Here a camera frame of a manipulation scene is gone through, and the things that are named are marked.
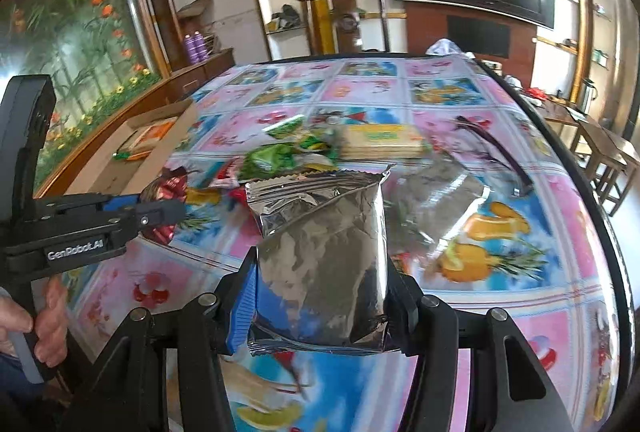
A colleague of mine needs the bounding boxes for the brown carton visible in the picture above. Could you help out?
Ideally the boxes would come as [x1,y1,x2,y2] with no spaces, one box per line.
[177,0,216,21]

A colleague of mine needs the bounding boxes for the dark shoes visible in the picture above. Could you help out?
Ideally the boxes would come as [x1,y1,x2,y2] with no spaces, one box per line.
[270,5,307,33]

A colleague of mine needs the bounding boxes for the wooden sideboard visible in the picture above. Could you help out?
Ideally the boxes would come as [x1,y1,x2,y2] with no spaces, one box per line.
[35,48,236,198]

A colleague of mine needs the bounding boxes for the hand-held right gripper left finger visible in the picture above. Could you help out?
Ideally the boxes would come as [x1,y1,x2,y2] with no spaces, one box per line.
[75,250,259,432]

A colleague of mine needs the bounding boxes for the cardboard box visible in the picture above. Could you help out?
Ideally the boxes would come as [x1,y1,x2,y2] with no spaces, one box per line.
[65,100,198,199]

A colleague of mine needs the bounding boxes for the white plastic bag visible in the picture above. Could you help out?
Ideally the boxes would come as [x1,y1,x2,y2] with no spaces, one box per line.
[425,38,476,58]

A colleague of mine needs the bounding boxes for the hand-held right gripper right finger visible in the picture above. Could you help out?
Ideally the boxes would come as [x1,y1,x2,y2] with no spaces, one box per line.
[384,262,576,432]

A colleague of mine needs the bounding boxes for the orange snack packet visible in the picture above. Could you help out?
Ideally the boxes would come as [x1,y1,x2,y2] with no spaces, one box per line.
[127,120,179,153]

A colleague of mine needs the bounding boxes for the low wooden table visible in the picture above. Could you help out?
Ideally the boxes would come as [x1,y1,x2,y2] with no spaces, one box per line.
[542,97,596,129]

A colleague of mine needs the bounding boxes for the small yellow packet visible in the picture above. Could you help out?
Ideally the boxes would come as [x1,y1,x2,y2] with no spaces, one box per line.
[185,187,222,206]

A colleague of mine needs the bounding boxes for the flower wall mural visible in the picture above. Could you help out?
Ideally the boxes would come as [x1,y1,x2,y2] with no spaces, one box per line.
[0,0,162,193]

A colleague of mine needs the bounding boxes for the steel electric kettle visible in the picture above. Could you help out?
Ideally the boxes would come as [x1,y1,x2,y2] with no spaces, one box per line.
[580,80,599,111]

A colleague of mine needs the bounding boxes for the dark-framed eyeglasses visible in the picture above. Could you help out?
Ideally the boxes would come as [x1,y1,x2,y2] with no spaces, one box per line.
[455,115,536,198]

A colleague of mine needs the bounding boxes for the large green snack packet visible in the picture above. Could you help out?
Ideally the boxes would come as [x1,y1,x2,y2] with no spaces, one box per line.
[240,143,336,180]

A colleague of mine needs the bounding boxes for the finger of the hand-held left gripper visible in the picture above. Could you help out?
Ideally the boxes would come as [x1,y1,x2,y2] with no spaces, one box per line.
[131,201,190,229]
[102,193,148,213]

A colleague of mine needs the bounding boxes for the green and white snack packet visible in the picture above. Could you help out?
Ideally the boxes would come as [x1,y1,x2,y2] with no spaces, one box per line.
[263,115,305,141]

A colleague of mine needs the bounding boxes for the red snack packet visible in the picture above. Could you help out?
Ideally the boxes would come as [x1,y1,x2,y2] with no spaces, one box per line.
[141,167,189,244]

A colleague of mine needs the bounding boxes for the person's left hand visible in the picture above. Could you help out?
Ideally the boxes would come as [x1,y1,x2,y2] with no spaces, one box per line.
[0,279,68,368]

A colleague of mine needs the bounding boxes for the yellow cracker pack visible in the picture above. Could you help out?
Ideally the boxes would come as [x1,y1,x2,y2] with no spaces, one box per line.
[337,123,427,159]

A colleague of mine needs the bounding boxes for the small red and white packet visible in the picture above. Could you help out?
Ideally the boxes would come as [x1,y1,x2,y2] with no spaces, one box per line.
[207,159,244,188]

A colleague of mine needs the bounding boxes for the wooden stools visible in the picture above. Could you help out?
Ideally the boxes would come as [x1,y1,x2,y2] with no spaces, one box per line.
[570,119,640,215]

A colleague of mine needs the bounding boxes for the green and yellow snack packet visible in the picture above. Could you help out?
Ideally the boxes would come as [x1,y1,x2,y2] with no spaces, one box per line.
[300,127,342,154]

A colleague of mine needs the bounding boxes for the silver foil snack bag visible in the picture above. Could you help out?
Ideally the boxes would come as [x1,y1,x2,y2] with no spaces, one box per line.
[245,165,393,358]

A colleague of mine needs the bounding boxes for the black cabinet panel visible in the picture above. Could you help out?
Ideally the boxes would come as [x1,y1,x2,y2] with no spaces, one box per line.
[446,15,511,59]

